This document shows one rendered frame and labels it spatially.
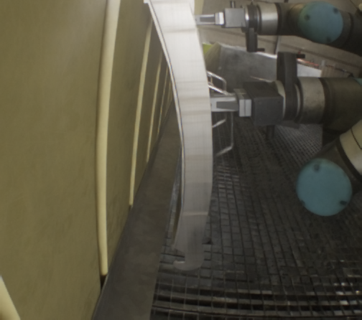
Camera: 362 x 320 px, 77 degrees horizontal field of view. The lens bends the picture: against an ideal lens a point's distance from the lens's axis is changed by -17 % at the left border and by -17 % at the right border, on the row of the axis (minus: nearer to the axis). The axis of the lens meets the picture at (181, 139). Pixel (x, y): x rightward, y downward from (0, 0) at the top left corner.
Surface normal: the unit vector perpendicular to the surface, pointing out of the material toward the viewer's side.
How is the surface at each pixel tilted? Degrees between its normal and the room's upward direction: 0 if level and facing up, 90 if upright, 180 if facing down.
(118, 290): 0
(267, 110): 90
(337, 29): 93
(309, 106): 90
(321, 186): 94
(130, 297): 0
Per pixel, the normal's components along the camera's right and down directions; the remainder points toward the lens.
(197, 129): -0.07, 0.39
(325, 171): -0.71, 0.25
